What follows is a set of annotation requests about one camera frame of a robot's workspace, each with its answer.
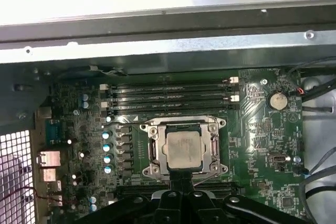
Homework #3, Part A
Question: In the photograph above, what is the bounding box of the round coin battery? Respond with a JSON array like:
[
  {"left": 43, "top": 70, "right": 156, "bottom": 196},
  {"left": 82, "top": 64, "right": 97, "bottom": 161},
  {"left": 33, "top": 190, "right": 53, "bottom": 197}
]
[{"left": 267, "top": 90, "right": 289, "bottom": 111}]

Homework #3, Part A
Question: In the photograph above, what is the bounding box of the thin dark wire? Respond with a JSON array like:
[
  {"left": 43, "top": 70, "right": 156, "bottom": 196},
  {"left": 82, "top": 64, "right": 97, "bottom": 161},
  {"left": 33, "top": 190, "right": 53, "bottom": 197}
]
[{"left": 286, "top": 57, "right": 336, "bottom": 78}]

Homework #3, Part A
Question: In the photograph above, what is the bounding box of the black RAM slot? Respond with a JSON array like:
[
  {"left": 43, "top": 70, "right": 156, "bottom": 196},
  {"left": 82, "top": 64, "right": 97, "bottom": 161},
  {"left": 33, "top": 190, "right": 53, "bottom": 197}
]
[
  {"left": 117, "top": 184, "right": 238, "bottom": 192},
  {"left": 107, "top": 104, "right": 234, "bottom": 113},
  {"left": 118, "top": 191, "right": 237, "bottom": 198},
  {"left": 107, "top": 90, "right": 233, "bottom": 99},
  {"left": 100, "top": 94, "right": 241, "bottom": 109},
  {"left": 100, "top": 76, "right": 240, "bottom": 91}
]

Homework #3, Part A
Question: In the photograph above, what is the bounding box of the black PC case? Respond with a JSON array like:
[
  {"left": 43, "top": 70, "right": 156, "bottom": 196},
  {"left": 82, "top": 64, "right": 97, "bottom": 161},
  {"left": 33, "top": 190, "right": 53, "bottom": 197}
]
[{"left": 0, "top": 0, "right": 336, "bottom": 224}]

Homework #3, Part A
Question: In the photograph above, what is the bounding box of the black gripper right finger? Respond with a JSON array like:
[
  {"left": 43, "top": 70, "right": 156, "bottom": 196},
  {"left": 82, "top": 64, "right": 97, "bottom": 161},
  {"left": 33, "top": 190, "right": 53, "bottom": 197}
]
[{"left": 183, "top": 170, "right": 309, "bottom": 224}]

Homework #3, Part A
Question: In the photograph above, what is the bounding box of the thin red wire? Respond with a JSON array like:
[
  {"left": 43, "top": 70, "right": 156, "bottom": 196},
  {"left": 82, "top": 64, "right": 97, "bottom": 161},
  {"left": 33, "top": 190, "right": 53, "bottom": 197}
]
[{"left": 18, "top": 185, "right": 78, "bottom": 207}]

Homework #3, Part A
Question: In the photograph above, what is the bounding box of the thick black cable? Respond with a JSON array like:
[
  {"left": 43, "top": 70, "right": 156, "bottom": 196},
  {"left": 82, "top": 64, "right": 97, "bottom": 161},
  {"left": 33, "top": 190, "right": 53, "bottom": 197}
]
[{"left": 301, "top": 76, "right": 336, "bottom": 99}]

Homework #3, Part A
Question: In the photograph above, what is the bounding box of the green motherboard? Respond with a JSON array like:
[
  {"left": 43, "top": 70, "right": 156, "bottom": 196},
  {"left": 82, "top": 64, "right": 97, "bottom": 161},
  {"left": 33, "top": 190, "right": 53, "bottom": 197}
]
[{"left": 34, "top": 68, "right": 307, "bottom": 224}]

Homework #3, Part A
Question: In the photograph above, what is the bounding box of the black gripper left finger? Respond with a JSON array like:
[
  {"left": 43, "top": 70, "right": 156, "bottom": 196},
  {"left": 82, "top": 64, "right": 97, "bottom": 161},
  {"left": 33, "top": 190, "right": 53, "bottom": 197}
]
[{"left": 75, "top": 170, "right": 184, "bottom": 224}]

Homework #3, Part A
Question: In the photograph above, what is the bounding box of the silver CPU green edge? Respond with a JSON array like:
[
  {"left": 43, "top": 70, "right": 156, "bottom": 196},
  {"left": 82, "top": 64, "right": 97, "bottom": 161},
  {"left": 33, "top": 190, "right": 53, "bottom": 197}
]
[{"left": 160, "top": 124, "right": 203, "bottom": 170}]

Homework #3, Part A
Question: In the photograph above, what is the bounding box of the grey cable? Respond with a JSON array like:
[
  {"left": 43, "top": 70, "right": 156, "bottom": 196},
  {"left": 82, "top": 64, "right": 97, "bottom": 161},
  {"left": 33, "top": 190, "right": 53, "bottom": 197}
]
[{"left": 299, "top": 153, "right": 336, "bottom": 224}]

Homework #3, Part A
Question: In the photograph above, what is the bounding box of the CPU socket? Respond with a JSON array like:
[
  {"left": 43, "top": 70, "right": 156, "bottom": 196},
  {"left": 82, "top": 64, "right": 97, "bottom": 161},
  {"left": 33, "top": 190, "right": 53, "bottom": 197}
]
[{"left": 141, "top": 115, "right": 228, "bottom": 183}]

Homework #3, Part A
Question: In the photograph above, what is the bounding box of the metal socket cover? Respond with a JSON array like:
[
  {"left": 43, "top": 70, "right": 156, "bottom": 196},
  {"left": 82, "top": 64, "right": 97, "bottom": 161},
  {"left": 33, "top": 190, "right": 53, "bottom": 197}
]
[{"left": 147, "top": 123, "right": 221, "bottom": 182}]

